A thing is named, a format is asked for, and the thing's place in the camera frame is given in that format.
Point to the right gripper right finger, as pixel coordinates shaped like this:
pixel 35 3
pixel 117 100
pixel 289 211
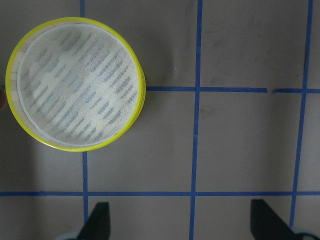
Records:
pixel 265 224

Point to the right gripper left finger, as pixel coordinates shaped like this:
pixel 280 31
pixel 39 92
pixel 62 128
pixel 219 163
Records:
pixel 97 226

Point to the yellow steamer layer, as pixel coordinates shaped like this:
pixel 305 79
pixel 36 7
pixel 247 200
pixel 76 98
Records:
pixel 74 84

